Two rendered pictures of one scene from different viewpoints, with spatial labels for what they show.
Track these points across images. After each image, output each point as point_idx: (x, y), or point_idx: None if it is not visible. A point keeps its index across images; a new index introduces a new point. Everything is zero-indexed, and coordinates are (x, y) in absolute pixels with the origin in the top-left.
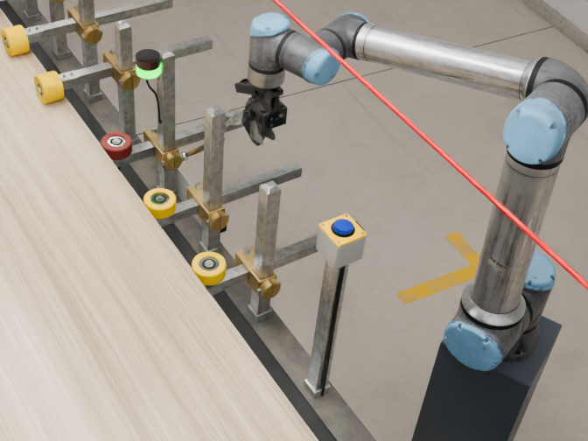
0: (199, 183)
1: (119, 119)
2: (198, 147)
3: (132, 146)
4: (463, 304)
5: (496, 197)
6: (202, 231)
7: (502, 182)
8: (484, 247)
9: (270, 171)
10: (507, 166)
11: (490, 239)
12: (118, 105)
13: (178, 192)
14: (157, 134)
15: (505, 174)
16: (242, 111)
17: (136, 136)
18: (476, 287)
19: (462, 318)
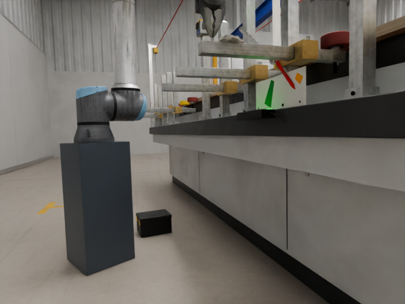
0: (258, 61)
1: (375, 57)
2: (260, 44)
3: (323, 49)
4: (139, 88)
5: (133, 25)
6: (255, 96)
7: (134, 15)
8: (134, 53)
9: (200, 67)
10: (134, 6)
11: (135, 46)
12: (376, 32)
13: (279, 104)
14: (298, 34)
15: (134, 11)
16: (208, 40)
17: (350, 88)
18: (135, 76)
19: (140, 95)
